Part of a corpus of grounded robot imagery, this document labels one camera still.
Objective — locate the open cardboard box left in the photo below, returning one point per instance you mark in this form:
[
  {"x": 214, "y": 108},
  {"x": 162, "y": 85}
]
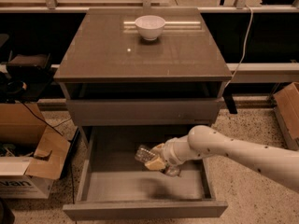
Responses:
[{"x": 32, "y": 153}]

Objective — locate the black round device left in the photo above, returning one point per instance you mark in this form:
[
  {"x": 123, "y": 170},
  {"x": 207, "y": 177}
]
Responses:
[{"x": 11, "y": 90}]

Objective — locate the clear plastic water bottle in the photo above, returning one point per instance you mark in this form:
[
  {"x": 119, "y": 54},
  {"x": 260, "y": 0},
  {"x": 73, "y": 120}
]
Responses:
[{"x": 145, "y": 154}]

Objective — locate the white ceramic bowl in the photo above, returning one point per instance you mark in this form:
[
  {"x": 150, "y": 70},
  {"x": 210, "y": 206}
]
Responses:
[{"x": 150, "y": 27}]

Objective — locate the closed grey upper drawer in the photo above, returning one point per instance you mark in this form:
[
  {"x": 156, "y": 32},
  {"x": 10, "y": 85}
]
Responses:
[{"x": 143, "y": 112}]

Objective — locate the grey drawer cabinet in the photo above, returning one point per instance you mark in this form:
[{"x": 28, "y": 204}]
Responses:
[{"x": 109, "y": 60}]

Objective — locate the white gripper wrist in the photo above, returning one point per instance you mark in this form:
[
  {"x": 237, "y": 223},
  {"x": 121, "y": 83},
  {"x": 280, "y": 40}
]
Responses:
[{"x": 168, "y": 154}]

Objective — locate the black tray on shelf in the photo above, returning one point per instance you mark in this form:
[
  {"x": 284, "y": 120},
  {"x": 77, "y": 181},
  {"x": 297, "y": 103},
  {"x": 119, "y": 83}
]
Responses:
[{"x": 29, "y": 66}]

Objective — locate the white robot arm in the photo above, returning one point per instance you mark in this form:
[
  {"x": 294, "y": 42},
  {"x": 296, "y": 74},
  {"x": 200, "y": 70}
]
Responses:
[{"x": 277, "y": 164}]

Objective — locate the cardboard box right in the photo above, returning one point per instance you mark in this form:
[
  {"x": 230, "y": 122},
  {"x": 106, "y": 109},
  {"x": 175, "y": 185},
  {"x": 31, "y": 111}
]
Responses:
[{"x": 287, "y": 113}]

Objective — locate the open grey middle drawer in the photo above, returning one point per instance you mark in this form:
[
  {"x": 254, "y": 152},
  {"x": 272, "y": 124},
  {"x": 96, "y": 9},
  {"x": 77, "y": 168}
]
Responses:
[{"x": 114, "y": 185}]

